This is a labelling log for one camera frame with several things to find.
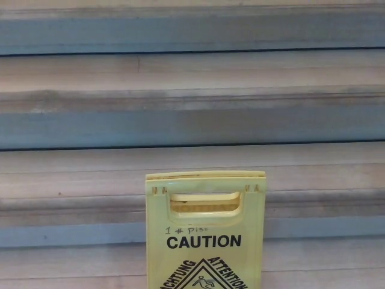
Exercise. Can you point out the wooden staircase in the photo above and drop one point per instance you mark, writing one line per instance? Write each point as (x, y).
(90, 126)

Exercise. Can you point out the yellow caution sign board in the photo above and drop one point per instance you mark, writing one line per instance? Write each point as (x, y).
(204, 228)

